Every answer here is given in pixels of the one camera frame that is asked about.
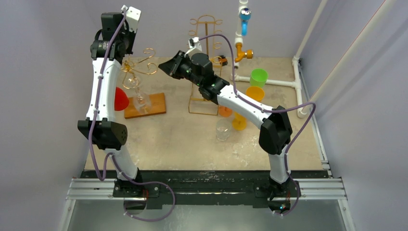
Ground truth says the clear stemmed glass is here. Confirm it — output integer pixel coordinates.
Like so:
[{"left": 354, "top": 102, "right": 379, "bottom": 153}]
[{"left": 122, "top": 72, "right": 152, "bottom": 115}]

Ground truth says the gold swirl wine glass rack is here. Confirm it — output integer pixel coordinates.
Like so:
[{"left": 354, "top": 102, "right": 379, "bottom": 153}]
[{"left": 121, "top": 48, "right": 166, "bottom": 119}]

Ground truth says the red plastic goblet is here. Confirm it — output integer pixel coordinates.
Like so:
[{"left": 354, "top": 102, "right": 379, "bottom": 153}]
[{"left": 114, "top": 87, "right": 129, "bottom": 111}]

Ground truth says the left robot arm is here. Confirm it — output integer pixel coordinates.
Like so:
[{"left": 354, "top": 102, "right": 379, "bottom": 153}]
[{"left": 77, "top": 6, "right": 143, "bottom": 197}]

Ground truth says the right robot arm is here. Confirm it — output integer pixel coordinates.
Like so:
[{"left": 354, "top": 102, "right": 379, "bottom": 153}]
[{"left": 158, "top": 51, "right": 293, "bottom": 196}]

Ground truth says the small black orange object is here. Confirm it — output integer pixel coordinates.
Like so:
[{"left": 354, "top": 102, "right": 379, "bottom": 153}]
[{"left": 217, "top": 55, "right": 228, "bottom": 66}]

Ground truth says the orange plastic goblet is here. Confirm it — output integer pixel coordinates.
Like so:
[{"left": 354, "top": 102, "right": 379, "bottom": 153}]
[{"left": 218, "top": 105, "right": 233, "bottom": 117}]

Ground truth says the orange faucet tap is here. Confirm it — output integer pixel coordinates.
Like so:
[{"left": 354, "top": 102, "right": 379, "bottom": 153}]
[{"left": 234, "top": 42, "right": 254, "bottom": 63}]

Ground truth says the small clear tumbler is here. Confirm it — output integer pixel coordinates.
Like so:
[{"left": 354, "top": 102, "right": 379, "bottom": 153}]
[{"left": 216, "top": 119, "right": 231, "bottom": 141}]

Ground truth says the green plastic cup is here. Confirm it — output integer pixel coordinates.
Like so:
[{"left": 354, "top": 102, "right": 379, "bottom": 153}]
[{"left": 250, "top": 68, "right": 268, "bottom": 88}]

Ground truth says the yellow goblet rear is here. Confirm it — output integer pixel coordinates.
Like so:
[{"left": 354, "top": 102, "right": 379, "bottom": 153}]
[{"left": 245, "top": 86, "right": 265, "bottom": 102}]

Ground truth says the yellow goblet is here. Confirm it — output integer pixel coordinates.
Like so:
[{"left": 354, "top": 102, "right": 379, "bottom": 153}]
[
  {"left": 245, "top": 86, "right": 265, "bottom": 102},
  {"left": 232, "top": 112, "right": 247, "bottom": 131}
]

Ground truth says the yellow goblet front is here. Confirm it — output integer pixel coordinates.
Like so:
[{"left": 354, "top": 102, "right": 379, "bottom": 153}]
[{"left": 232, "top": 112, "right": 247, "bottom": 131}]

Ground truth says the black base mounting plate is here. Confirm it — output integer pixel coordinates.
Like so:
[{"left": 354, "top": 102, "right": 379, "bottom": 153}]
[{"left": 80, "top": 169, "right": 302, "bottom": 210}]

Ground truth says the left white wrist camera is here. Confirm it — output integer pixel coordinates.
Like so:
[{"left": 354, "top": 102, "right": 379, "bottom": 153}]
[{"left": 121, "top": 5, "right": 141, "bottom": 34}]

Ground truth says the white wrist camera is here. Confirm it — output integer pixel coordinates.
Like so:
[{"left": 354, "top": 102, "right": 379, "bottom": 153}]
[
  {"left": 185, "top": 37, "right": 203, "bottom": 58},
  {"left": 121, "top": 5, "right": 141, "bottom": 34}
]

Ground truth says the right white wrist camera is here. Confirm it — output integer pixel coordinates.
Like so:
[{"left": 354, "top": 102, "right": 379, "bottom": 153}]
[{"left": 185, "top": 37, "right": 203, "bottom": 58}]

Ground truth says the gold tall wire rack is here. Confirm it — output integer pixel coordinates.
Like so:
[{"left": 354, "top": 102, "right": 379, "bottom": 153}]
[{"left": 188, "top": 14, "right": 223, "bottom": 116}]

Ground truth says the white pvc pipe frame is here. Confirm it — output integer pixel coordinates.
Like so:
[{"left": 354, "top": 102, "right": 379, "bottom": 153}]
[{"left": 234, "top": 0, "right": 327, "bottom": 105}]

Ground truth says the aluminium rail frame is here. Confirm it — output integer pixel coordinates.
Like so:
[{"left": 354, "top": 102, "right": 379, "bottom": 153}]
[{"left": 67, "top": 172, "right": 356, "bottom": 231}]

